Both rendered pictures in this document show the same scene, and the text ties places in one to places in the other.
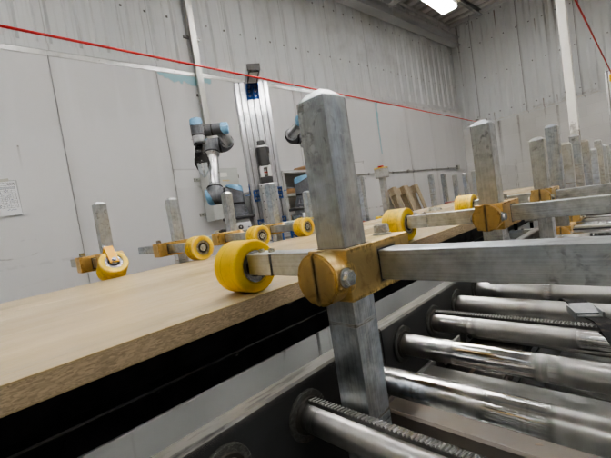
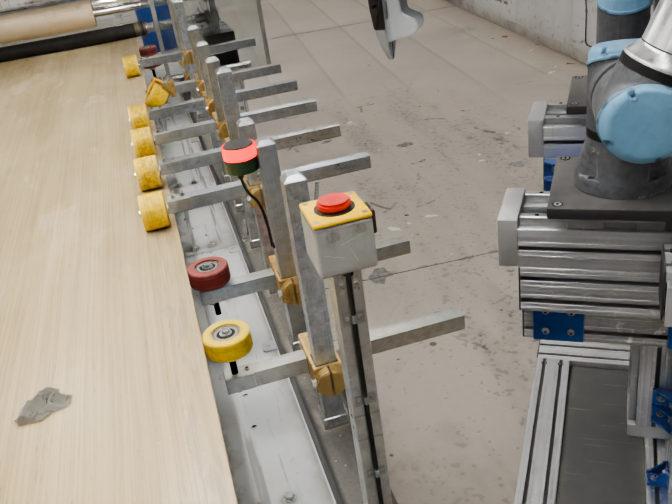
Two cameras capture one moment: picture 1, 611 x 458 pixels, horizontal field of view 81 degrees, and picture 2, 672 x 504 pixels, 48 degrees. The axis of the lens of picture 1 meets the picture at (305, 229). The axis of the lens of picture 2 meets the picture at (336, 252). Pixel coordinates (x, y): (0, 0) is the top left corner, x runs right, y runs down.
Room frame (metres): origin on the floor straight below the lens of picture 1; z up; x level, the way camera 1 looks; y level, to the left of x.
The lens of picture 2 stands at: (2.88, -1.24, 1.58)
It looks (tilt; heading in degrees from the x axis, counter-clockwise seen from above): 28 degrees down; 124
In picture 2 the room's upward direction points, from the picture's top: 9 degrees counter-clockwise
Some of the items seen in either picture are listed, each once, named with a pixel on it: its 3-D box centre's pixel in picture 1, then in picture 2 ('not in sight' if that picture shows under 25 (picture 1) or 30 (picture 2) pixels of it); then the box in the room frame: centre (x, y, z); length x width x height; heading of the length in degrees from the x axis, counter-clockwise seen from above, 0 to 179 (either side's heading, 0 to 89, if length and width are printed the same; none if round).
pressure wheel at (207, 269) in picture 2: not in sight; (212, 289); (1.95, -0.29, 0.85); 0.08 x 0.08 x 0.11
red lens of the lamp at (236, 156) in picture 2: not in sight; (238, 150); (2.05, -0.25, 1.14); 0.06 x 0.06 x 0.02
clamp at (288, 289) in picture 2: not in sight; (286, 278); (2.06, -0.20, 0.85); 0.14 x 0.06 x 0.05; 135
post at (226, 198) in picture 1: (235, 246); (229, 143); (1.55, 0.32, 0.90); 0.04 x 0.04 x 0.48; 45
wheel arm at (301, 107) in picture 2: (223, 237); (230, 121); (1.53, 0.36, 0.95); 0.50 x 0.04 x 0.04; 45
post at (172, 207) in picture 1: (181, 259); (217, 120); (1.37, 0.49, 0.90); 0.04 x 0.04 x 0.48; 45
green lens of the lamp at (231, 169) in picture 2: not in sight; (241, 163); (2.05, -0.25, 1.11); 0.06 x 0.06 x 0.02
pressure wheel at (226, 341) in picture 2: not in sight; (231, 358); (2.13, -0.46, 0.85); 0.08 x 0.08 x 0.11
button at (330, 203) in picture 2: not in sight; (334, 205); (2.44, -0.57, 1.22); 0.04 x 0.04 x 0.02
